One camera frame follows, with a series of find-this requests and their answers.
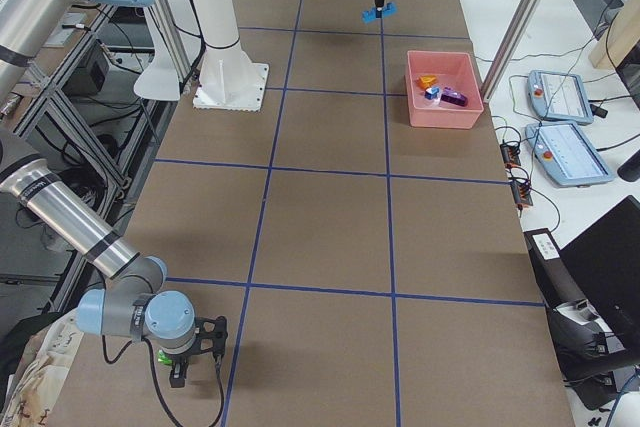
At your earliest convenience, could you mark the teach pendant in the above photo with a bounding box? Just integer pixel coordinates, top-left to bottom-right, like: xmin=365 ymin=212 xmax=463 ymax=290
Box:
xmin=527 ymin=70 xmax=594 ymax=125
xmin=525 ymin=121 xmax=615 ymax=187

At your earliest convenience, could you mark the far teach pendant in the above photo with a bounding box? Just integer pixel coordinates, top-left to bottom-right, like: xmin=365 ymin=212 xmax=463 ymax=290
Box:
xmin=527 ymin=70 xmax=594 ymax=125

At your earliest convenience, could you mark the pink plastic box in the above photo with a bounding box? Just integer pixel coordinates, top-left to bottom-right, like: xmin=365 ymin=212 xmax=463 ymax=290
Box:
xmin=405 ymin=50 xmax=484 ymax=130

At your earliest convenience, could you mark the near teach pendant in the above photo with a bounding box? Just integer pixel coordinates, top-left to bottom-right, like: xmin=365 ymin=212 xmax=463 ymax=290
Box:
xmin=525 ymin=121 xmax=615 ymax=187

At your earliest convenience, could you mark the long blue block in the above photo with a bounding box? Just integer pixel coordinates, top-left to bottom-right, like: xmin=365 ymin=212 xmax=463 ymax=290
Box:
xmin=361 ymin=2 xmax=397 ymax=24

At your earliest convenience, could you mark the orange block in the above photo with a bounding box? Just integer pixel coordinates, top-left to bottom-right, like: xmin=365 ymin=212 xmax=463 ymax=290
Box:
xmin=417 ymin=75 xmax=438 ymax=90

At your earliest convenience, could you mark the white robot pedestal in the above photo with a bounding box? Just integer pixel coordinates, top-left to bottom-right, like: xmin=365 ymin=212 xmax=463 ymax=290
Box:
xmin=193 ymin=0 xmax=269 ymax=112

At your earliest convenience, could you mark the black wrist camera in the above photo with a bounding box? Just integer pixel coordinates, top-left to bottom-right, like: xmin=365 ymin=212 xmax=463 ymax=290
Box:
xmin=195 ymin=316 xmax=228 ymax=361

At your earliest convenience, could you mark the cloth bag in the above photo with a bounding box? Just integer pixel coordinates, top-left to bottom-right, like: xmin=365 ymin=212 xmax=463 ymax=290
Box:
xmin=1 ymin=308 xmax=84 ymax=426

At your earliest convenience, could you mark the usb hub far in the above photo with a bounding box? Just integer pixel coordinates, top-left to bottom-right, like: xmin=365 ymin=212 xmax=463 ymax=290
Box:
xmin=500 ymin=142 xmax=521 ymax=169

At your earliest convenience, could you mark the usb hub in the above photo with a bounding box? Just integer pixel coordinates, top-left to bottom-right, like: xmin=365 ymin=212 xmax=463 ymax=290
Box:
xmin=510 ymin=179 xmax=533 ymax=210
xmin=500 ymin=142 xmax=521 ymax=169

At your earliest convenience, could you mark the small blue block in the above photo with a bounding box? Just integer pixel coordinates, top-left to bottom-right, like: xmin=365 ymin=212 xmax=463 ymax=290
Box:
xmin=424 ymin=86 xmax=441 ymax=101

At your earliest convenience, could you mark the usb hub near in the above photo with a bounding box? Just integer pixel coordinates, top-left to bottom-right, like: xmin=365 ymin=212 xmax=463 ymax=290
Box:
xmin=510 ymin=179 xmax=533 ymax=210

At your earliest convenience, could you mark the purple block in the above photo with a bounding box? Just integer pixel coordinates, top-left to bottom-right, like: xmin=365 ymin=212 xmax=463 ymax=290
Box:
xmin=441 ymin=87 xmax=468 ymax=107

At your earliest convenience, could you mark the aluminium frame post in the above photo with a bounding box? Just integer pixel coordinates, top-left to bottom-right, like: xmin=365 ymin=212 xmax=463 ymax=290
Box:
xmin=480 ymin=0 xmax=541 ymax=103

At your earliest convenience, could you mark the green block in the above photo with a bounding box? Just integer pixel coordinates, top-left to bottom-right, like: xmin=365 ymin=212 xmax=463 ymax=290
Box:
xmin=157 ymin=349 xmax=172 ymax=365

